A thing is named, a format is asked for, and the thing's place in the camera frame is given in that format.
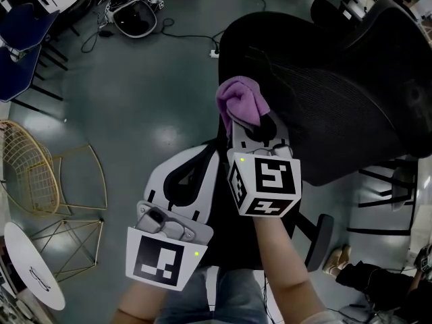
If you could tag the person's left forearm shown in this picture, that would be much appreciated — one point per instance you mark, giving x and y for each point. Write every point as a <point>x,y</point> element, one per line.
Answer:
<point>141,302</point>

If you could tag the person's right forearm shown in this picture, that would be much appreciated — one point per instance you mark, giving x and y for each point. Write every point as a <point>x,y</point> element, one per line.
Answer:
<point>283,268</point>

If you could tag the person's white shirt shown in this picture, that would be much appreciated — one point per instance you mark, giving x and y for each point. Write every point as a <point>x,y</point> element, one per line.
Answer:
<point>324,317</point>

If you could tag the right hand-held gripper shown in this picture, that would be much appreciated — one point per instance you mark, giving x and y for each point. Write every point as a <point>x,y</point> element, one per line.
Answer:
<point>273,181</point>

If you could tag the white power strip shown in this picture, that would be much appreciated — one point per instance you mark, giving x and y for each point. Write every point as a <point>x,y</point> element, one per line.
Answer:
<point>214,53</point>

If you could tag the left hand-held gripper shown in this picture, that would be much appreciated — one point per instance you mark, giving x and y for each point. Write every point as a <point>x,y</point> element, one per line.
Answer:
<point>158,262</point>

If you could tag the white round side table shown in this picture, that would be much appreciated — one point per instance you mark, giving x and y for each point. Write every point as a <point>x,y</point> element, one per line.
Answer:
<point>27,262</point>

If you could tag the black eyeglasses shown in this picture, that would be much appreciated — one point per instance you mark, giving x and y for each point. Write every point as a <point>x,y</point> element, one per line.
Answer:
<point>38,278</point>

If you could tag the black mesh office chair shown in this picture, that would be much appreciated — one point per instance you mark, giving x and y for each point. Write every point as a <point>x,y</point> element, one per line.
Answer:
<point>337,113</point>

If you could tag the person's blue jeans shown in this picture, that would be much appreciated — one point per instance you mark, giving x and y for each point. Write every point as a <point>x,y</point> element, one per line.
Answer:
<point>236,295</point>

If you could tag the purple cloth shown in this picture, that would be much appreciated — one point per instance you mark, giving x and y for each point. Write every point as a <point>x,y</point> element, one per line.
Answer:
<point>243,100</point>

